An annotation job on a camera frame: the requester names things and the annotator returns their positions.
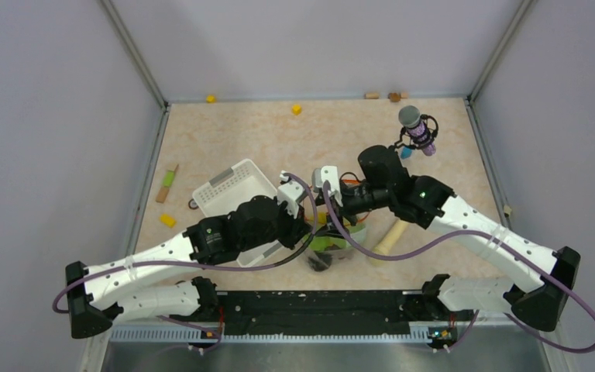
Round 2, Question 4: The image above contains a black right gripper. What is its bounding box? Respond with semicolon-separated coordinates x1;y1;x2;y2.
313;181;393;239

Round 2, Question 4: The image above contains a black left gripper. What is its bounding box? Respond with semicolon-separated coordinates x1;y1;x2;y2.
241;195;313;252

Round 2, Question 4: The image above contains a pale green cabbage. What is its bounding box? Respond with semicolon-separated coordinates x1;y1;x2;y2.
346;222;368;246

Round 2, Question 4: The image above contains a green pepper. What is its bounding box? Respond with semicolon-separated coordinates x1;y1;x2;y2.
308;236;350;252

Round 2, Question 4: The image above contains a clear zip bag orange zipper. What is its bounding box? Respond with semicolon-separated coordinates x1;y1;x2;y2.
305;186;369;265

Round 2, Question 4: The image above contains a white plastic basket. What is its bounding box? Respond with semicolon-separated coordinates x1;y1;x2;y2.
184;159;278;267

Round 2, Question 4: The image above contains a microphone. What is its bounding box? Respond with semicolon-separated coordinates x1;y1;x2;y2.
389;105;439;157

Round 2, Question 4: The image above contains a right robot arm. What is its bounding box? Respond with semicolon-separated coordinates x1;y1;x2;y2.
322;145;580;332

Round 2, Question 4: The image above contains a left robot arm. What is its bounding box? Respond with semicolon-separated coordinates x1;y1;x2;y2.
62;196;315;339

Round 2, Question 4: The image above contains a blue toy block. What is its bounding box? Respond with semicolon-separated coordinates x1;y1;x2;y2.
400;147;413;160

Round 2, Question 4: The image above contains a yellow block left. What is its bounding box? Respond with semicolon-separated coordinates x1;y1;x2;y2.
159;214;177;228

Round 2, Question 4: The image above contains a green and wood stick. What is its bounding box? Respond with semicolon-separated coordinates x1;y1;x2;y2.
155;163;180;204

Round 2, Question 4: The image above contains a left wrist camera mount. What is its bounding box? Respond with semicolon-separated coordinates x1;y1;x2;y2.
277;170;307;219

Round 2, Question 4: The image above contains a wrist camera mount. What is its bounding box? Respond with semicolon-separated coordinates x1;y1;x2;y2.
277;170;307;219
311;165;343;207

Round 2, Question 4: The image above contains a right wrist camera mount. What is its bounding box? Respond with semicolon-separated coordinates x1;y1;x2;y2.
311;165;343;207

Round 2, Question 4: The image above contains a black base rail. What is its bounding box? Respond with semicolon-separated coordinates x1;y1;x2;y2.
177;290;449;336

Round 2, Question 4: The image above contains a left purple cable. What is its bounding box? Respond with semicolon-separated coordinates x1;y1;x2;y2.
52;171;320;355

